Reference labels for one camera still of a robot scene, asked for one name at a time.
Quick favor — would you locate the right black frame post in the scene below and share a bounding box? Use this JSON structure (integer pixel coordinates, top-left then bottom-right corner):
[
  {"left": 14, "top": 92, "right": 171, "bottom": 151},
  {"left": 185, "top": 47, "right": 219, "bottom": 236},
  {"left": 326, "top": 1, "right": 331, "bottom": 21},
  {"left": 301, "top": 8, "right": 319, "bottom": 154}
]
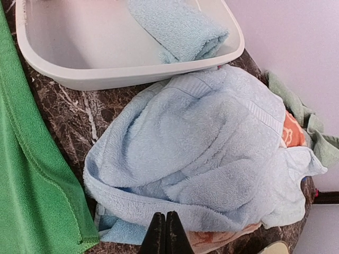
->
[{"left": 313, "top": 189, "right": 339, "bottom": 205}]

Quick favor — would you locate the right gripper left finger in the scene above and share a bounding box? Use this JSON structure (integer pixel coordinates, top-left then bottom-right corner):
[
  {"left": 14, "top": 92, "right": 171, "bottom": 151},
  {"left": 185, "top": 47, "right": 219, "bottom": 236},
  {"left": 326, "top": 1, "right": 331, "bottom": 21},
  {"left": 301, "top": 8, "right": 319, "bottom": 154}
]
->
[{"left": 139, "top": 212, "right": 166, "bottom": 254}]

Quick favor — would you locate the orange patterned cloth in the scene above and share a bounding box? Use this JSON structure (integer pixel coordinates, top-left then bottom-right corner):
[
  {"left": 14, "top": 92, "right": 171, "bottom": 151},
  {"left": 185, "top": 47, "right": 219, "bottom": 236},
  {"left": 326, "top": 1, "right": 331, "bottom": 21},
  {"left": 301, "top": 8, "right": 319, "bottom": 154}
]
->
[{"left": 282, "top": 111, "right": 307, "bottom": 148}]

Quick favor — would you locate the green microfiber towel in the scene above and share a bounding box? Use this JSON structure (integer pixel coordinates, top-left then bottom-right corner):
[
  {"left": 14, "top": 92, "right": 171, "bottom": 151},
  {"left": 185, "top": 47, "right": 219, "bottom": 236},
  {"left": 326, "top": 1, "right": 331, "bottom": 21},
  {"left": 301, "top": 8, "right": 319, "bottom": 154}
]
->
[{"left": 1, "top": 14, "right": 99, "bottom": 253}]

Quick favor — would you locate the light blue crumpled towel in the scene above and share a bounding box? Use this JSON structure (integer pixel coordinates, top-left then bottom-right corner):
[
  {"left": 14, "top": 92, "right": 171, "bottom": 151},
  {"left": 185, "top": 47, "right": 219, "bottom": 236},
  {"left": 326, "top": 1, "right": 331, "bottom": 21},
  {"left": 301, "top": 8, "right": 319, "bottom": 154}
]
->
[{"left": 83, "top": 65, "right": 327, "bottom": 244}]

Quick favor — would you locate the white plastic basin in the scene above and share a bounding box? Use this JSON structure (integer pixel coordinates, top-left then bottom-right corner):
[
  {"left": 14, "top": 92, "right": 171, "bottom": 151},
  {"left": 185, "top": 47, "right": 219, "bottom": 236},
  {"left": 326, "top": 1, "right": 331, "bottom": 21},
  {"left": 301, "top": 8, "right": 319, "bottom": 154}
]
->
[{"left": 15, "top": 1, "right": 245, "bottom": 91}]

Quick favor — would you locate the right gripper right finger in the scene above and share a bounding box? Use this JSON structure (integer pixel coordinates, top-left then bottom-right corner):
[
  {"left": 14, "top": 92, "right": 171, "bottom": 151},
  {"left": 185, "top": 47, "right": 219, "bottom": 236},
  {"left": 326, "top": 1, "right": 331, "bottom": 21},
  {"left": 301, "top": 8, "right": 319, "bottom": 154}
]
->
[{"left": 165, "top": 211, "right": 193, "bottom": 254}]

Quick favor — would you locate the sage green crumpled towel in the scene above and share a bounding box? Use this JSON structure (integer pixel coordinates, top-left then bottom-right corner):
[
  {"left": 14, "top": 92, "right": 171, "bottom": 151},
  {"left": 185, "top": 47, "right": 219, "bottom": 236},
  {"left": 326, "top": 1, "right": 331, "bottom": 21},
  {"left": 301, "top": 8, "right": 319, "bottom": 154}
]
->
[{"left": 265, "top": 71, "right": 338, "bottom": 167}]

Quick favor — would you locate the light blue rolled towel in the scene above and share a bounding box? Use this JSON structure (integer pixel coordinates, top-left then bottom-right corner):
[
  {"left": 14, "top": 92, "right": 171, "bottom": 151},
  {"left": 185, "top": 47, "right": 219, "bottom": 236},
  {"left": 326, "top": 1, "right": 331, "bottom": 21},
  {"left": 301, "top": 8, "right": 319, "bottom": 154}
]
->
[{"left": 128, "top": 1, "right": 229, "bottom": 64}]

